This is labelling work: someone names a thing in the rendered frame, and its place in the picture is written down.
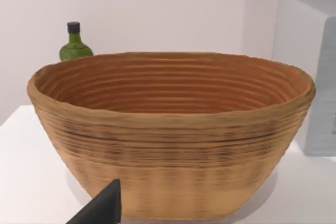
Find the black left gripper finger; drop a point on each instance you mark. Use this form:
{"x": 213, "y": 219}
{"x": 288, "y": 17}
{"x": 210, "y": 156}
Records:
{"x": 105, "y": 205}

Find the woven wooden basket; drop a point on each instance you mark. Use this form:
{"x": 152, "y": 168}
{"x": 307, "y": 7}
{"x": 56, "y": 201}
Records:
{"x": 170, "y": 140}

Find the green bottle with black cap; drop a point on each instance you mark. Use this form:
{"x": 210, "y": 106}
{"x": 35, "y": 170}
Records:
{"x": 74, "y": 48}

